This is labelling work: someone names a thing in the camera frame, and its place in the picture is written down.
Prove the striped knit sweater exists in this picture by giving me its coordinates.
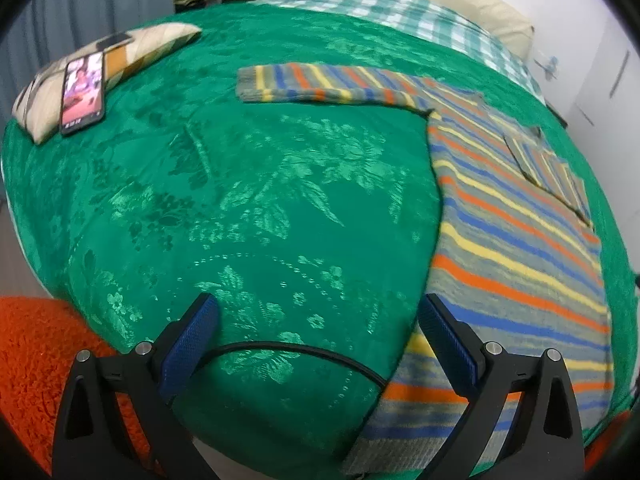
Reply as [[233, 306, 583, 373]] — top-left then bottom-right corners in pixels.
[[235, 63, 614, 479]]

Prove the orange fluffy garment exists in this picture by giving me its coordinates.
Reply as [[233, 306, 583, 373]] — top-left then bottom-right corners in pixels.
[[0, 296, 640, 480]]

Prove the green floral bedspread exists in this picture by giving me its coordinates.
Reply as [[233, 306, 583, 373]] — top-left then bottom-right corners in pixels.
[[1, 3, 638, 479]]

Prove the white wardrobe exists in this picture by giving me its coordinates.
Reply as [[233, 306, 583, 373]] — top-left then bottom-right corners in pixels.
[[568, 18, 639, 245]]

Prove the patterned beige cushion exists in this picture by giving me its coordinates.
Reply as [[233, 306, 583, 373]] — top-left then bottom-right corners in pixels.
[[12, 22, 202, 145]]

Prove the smartphone with lit screen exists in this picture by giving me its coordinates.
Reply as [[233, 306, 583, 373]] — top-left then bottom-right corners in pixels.
[[60, 51, 105, 136]]

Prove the black square card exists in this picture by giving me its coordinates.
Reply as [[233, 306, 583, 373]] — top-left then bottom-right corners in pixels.
[[96, 32, 134, 52]]

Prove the teal checkered blanket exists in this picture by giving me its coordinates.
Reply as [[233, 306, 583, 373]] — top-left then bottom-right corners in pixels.
[[257, 0, 544, 101]]

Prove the blue-grey curtain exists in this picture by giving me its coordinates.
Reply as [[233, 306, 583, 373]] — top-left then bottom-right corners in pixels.
[[1, 0, 174, 124]]

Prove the black cable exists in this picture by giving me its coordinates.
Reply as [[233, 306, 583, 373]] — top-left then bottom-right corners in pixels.
[[169, 340, 388, 406]]

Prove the wall socket with plug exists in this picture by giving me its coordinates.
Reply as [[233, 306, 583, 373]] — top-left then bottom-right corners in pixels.
[[534, 55, 559, 80]]

